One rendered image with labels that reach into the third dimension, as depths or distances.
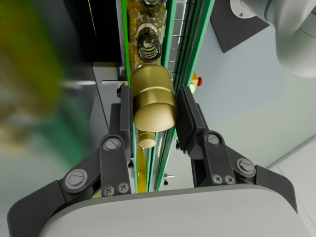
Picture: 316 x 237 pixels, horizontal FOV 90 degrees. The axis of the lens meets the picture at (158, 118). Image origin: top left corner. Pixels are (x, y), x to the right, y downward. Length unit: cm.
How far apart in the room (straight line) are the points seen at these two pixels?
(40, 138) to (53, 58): 10
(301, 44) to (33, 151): 56
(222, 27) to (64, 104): 73
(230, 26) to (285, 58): 36
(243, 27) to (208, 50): 17
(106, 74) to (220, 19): 54
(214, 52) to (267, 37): 26
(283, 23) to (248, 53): 43
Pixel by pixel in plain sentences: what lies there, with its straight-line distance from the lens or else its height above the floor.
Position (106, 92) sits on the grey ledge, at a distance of 59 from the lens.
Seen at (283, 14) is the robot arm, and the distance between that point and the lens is 62.
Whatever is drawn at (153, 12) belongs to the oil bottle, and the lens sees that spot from 25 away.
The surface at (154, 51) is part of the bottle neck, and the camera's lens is 22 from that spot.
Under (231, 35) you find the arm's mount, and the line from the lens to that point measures 88.
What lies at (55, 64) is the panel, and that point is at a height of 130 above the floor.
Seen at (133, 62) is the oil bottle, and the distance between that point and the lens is 27.
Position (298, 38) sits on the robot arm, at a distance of 55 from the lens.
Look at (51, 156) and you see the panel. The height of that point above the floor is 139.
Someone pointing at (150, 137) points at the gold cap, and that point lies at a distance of 30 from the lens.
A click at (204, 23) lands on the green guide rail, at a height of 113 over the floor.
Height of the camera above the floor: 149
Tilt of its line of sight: 40 degrees down
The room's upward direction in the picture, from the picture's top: 172 degrees clockwise
